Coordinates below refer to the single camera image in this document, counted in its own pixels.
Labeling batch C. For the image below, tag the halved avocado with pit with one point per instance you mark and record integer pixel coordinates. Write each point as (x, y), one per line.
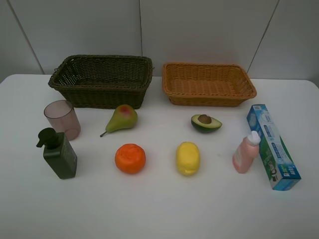
(205, 124)

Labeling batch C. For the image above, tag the yellow lemon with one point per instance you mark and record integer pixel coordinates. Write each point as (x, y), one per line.
(187, 158)

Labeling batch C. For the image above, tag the pink bottle white cap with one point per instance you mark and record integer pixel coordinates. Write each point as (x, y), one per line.
(246, 152)

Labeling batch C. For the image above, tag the blue green toothpaste box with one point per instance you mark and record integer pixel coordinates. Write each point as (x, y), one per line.
(279, 166)

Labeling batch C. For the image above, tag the green red pear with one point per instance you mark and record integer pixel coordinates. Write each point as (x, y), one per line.
(124, 117)

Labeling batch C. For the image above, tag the orange tangerine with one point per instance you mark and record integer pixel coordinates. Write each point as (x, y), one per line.
(130, 158)

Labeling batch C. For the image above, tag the orange wicker basket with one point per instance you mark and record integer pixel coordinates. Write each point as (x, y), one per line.
(213, 85)

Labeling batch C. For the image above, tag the dark brown wicker basket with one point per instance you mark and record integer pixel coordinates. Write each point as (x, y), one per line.
(103, 81)

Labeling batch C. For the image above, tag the translucent pink plastic cup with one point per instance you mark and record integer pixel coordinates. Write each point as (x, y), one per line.
(62, 117)

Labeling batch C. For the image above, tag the dark green pump bottle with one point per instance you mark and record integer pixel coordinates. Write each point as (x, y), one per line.
(58, 153)

